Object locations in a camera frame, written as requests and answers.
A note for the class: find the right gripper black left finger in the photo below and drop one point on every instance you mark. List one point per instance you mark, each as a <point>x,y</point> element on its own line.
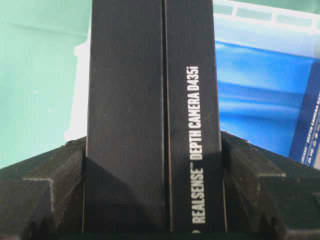
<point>43,195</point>

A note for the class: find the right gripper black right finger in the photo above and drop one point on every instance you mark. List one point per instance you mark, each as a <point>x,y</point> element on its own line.
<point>268,196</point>

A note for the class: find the black camera box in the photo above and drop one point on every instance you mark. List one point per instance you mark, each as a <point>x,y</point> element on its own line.
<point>153,147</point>
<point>305,147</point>

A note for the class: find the blue liner inside case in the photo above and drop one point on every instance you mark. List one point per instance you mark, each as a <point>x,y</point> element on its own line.
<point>260,93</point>

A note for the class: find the clear plastic storage case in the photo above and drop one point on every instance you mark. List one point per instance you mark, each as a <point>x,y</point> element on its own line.
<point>262,15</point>

